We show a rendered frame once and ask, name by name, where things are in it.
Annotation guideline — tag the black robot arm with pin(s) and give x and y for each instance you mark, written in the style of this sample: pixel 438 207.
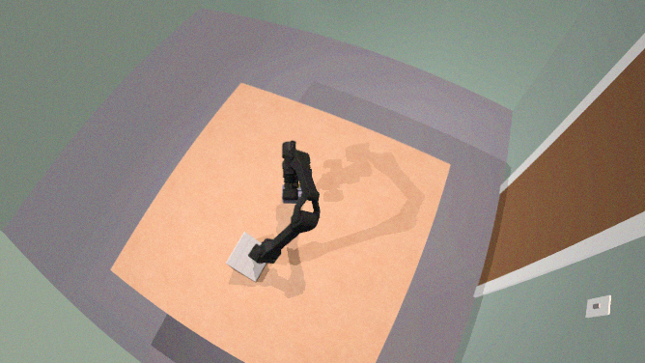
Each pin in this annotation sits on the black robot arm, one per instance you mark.
pixel 295 161

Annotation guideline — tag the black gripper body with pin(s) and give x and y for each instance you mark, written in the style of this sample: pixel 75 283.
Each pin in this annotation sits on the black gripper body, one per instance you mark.
pixel 290 192

